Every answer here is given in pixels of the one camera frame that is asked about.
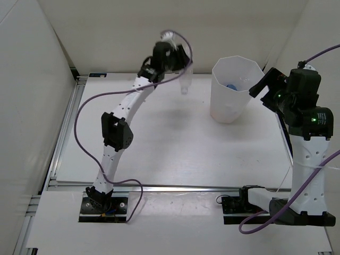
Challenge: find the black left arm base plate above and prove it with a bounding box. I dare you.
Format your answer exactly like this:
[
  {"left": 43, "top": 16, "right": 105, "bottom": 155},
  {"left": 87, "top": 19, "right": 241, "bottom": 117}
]
[{"left": 78, "top": 192, "right": 129, "bottom": 223}]

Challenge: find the aluminium table frame rail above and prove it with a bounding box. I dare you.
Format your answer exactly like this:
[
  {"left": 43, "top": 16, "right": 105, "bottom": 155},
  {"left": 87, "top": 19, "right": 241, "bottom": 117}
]
[{"left": 24, "top": 75, "right": 304, "bottom": 254}]

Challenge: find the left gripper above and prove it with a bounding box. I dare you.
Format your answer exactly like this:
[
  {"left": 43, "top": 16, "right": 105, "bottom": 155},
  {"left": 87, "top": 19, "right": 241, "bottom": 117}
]
[{"left": 163, "top": 44, "right": 193, "bottom": 73}]

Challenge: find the blue label plastic bottle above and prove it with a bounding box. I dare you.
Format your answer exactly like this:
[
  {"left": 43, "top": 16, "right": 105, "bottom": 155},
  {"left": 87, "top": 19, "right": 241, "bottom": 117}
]
[{"left": 226, "top": 84, "right": 237, "bottom": 91}]

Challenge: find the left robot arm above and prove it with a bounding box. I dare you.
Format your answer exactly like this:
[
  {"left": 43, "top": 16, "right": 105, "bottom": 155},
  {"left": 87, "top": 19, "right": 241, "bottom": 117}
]
[{"left": 86, "top": 41, "right": 191, "bottom": 213}]

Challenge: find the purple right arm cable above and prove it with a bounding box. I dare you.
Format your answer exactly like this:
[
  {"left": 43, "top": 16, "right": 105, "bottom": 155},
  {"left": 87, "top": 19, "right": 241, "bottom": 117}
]
[{"left": 239, "top": 45, "right": 340, "bottom": 234}]

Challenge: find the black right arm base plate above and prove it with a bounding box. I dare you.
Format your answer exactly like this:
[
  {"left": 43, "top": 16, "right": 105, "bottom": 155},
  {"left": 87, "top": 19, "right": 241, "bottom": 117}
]
[{"left": 216, "top": 185, "right": 266, "bottom": 225}]

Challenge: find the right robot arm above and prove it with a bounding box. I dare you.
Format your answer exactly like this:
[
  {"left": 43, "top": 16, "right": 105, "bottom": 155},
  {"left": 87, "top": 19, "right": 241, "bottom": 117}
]
[{"left": 239, "top": 67, "right": 337, "bottom": 227}]

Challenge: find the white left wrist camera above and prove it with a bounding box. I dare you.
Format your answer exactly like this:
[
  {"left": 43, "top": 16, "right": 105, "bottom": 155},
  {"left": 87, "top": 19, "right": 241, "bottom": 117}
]
[{"left": 160, "top": 30, "right": 177, "bottom": 49}]

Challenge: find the clear plastic bottle blue cap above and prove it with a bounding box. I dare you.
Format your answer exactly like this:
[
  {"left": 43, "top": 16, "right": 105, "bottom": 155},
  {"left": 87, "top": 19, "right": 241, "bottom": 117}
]
[{"left": 178, "top": 46, "right": 194, "bottom": 96}]

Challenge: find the white plastic bin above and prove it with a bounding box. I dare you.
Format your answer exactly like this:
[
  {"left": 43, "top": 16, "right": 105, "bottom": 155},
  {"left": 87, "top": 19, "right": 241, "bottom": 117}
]
[{"left": 210, "top": 56, "right": 264, "bottom": 124}]

